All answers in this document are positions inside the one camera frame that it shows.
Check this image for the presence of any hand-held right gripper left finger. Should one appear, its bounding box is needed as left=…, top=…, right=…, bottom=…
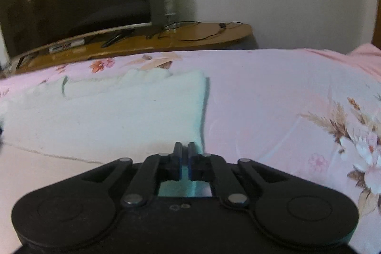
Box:
left=82, top=142, right=183, bottom=208

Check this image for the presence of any pink cloth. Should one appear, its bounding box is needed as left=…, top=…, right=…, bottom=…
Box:
left=312, top=44, right=381, bottom=76

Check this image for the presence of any white label sticker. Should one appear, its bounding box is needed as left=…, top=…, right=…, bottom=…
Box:
left=49, top=40, right=85, bottom=55

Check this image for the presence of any clear acrylic stand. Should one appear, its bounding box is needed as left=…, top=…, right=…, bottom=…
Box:
left=153, top=0, right=182, bottom=33

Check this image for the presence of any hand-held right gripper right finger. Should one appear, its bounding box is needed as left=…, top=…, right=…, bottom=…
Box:
left=187, top=142, right=287, bottom=208

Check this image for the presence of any black cable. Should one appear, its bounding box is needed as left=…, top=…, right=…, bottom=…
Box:
left=146, top=21, right=243, bottom=42

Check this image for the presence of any wooden television stand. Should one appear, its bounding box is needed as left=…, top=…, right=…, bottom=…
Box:
left=9, top=21, right=254, bottom=75

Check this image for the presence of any white mint small cloth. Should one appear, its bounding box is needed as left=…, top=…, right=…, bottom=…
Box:
left=0, top=69, right=213, bottom=198

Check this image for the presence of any pink floral bed sheet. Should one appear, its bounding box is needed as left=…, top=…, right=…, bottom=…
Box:
left=0, top=47, right=381, bottom=254

